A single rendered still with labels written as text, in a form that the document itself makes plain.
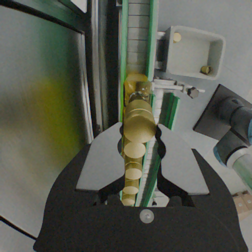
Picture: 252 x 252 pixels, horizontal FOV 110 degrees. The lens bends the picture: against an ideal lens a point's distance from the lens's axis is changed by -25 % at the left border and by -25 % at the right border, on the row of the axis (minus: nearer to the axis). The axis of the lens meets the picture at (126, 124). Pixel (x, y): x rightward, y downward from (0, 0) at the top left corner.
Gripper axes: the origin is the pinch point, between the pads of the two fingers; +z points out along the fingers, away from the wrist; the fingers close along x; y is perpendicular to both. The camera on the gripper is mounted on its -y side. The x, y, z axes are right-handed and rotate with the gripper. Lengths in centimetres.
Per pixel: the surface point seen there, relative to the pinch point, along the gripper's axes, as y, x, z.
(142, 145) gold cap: 4.7, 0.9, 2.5
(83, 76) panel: -3.1, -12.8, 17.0
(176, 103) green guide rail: 4.9, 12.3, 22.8
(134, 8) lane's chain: -22.8, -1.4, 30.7
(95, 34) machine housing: -17.0, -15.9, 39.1
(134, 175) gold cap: 11.9, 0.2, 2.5
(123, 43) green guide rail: -10.8, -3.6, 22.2
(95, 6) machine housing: -28, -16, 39
